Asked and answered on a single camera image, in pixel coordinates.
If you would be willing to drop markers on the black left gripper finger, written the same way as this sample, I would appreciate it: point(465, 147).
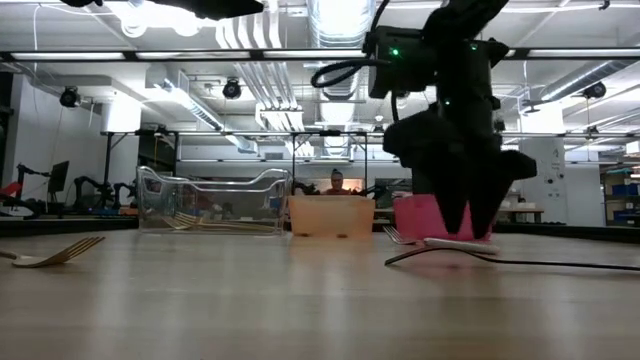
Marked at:
point(230, 7)

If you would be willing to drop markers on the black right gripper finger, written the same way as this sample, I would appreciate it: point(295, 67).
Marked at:
point(485, 205)
point(452, 200)

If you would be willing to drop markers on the black metal fork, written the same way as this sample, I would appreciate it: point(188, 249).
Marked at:
point(575, 263)

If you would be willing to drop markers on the clear plastic bin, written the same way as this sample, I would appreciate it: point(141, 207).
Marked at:
point(250, 200)

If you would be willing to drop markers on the black background robot arm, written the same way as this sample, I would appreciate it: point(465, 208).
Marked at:
point(372, 190)
point(95, 186)
point(305, 188)
point(20, 172)

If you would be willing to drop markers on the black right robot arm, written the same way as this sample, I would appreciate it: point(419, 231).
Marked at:
point(465, 75)

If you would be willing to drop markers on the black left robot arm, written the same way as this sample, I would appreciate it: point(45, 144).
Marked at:
point(80, 2)

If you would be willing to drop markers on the wooden background table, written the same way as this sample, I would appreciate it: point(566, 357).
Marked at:
point(520, 211)

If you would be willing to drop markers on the red translucent plastic bin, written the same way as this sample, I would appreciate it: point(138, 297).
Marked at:
point(415, 217)

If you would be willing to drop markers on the white column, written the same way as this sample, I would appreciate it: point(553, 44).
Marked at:
point(542, 195)

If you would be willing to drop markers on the person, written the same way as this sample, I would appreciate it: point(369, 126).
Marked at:
point(337, 182)

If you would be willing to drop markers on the orange plastic bin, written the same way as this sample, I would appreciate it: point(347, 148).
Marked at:
point(330, 215)

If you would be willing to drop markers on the storage shelf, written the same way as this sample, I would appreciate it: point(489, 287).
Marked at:
point(625, 190)

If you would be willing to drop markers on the black monitor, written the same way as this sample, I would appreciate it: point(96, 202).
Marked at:
point(59, 176)

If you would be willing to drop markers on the red background object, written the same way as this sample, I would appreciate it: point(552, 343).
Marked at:
point(11, 190)

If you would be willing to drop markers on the black hanging camera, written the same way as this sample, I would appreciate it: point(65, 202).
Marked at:
point(595, 90)
point(231, 89)
point(69, 97)

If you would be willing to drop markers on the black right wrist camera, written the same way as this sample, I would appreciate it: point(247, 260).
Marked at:
point(400, 70)

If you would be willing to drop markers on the silver spiral duct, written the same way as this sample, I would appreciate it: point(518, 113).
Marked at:
point(340, 15)

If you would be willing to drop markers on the large silver duct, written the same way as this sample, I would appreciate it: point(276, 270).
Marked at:
point(580, 79)

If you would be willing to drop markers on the black background table frame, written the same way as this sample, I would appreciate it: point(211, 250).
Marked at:
point(107, 165)

